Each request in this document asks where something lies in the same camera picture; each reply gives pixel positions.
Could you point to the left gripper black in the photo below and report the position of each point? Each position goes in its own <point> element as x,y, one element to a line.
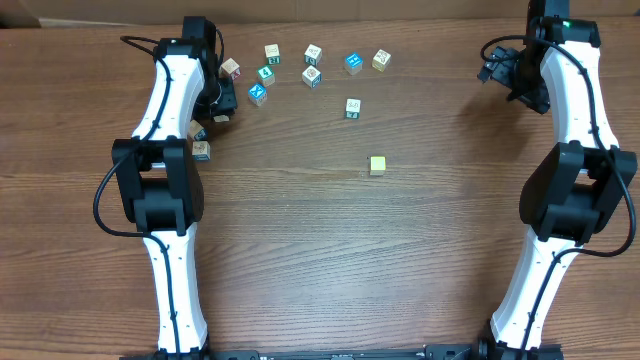
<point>229,103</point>

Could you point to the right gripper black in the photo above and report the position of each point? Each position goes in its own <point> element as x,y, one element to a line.
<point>499,68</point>

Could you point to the wooden block green 7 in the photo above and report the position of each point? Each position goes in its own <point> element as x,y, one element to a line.
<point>353,108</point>

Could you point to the wooden block yellow top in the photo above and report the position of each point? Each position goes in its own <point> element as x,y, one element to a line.
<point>377,165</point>

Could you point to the wooden block letter I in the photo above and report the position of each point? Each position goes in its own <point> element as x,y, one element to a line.
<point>221,119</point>

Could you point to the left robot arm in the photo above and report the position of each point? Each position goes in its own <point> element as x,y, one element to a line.
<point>160,188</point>

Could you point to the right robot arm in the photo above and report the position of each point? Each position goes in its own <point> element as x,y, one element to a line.
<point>575,190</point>

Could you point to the wooden block red X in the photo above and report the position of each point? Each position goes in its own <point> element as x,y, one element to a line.
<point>230,69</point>

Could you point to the wooden block blue C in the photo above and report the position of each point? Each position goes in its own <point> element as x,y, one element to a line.
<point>197,132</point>

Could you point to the wooden block blue X top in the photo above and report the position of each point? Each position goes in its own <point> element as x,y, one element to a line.
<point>257,94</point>

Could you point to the wooden block green 4 top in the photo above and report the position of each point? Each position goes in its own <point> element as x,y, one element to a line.
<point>266,76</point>

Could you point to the wooden block blue T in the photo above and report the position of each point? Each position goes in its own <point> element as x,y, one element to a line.
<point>201,150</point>

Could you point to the wooden block green N side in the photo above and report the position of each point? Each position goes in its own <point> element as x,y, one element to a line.
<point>272,54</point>

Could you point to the wooden block blue side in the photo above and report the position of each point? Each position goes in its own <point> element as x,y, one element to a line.
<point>311,76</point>

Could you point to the wooden block yellow side far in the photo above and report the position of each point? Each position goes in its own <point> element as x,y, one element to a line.
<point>381,60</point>

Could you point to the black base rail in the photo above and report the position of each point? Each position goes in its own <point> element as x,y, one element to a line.
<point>345,353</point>

